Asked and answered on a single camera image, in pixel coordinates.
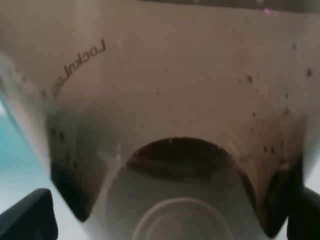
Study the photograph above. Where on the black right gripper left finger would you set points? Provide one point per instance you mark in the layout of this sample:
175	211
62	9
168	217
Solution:
31	218

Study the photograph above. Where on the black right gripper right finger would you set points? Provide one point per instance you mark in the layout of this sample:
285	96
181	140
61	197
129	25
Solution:
304	215

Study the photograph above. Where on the teal translucent plastic cup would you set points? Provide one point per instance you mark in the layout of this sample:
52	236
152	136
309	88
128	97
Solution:
17	157

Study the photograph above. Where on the brown translucent water bottle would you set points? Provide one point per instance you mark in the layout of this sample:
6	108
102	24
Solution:
168	119

